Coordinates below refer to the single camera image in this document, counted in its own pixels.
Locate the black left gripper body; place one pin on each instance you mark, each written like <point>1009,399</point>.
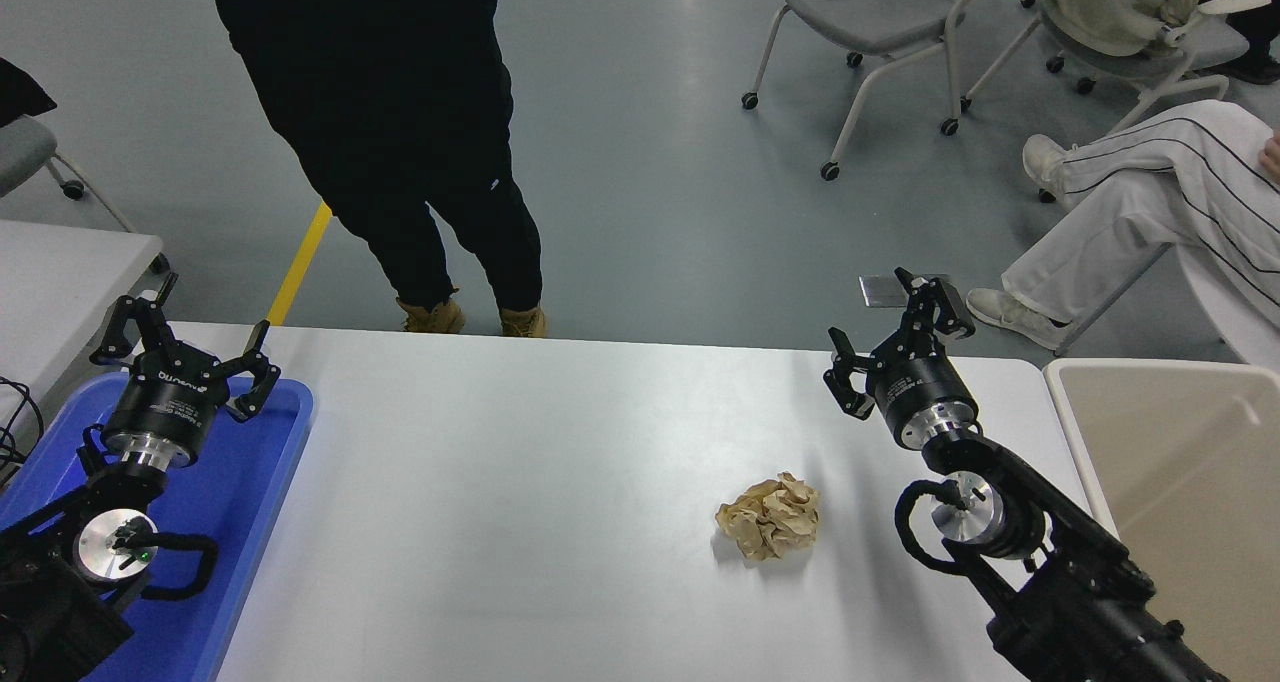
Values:
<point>165,402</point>

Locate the metal floor plate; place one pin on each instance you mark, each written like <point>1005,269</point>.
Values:
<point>928,277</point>
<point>880,291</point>

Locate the grey chair with metal legs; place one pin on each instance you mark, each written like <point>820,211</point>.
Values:
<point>20,152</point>

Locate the white side table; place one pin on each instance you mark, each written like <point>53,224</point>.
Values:
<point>60,282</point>

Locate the white office chair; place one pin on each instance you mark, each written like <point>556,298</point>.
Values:
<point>1190,57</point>

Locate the black cloth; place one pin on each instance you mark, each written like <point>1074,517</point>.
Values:
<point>15,92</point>

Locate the standing person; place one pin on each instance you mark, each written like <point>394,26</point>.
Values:
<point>380,112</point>

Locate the large pale bin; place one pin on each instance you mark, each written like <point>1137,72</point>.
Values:
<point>1180,522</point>

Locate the seated person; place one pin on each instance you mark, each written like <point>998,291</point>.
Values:
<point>1140,182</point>

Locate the tan paper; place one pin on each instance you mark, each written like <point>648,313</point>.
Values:
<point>770,517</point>

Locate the cream jacket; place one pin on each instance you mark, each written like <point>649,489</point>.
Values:
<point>1110,2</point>

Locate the blue plastic tray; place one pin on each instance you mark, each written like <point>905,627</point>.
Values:
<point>250,482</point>

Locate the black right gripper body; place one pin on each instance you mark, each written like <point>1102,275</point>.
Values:
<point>925,387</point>

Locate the yellow floor tape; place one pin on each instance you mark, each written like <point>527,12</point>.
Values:
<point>300,262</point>

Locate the grey chair with white legs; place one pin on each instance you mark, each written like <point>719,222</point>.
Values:
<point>860,7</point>

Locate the seated person's hand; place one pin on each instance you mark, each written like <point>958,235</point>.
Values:
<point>1273,152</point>

